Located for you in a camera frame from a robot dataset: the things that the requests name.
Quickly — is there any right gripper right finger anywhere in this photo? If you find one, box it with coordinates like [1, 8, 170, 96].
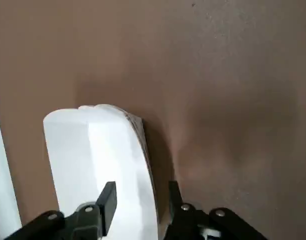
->
[165, 180, 269, 240]

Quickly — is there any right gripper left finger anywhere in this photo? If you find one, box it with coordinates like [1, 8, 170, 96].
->
[2, 181, 118, 240]

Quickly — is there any white paper food box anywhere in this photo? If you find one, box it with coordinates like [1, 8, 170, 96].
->
[42, 103, 160, 240]

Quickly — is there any white side bench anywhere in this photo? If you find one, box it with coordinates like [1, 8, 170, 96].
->
[0, 97, 22, 240]

